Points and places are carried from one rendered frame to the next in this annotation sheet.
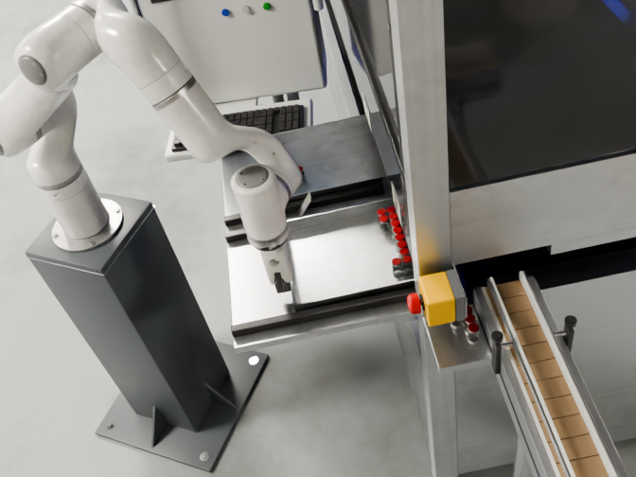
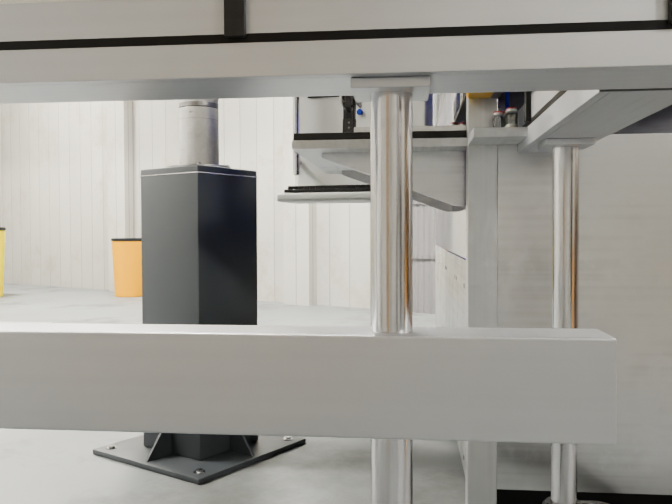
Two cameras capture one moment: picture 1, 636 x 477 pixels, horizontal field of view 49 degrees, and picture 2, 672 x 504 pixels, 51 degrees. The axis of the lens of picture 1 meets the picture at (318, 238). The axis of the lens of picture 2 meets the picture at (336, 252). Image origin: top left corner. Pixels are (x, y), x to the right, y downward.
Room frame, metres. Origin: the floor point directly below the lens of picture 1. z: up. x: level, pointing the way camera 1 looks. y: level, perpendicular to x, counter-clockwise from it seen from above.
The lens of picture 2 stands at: (-0.74, -0.01, 0.67)
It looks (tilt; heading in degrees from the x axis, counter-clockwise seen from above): 2 degrees down; 5
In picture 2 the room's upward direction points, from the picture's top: straight up
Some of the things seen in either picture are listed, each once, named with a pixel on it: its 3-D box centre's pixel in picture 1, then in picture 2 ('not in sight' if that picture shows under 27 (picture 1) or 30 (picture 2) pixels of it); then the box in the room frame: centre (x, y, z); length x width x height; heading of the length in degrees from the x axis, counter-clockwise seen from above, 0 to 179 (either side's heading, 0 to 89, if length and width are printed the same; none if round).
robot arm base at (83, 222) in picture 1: (74, 201); (199, 139); (1.40, 0.58, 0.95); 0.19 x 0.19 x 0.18
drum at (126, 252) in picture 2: not in sight; (130, 267); (6.63, 2.77, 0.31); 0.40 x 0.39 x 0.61; 149
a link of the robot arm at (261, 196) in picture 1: (260, 200); not in sight; (1.00, 0.09, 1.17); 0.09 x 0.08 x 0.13; 140
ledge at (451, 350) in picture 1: (465, 338); (504, 136); (0.79, -0.24, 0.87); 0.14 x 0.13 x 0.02; 89
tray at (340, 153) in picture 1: (338, 157); not in sight; (1.40, -0.10, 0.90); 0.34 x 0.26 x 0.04; 89
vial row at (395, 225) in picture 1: (398, 239); not in sight; (1.06, -0.18, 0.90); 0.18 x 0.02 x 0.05; 179
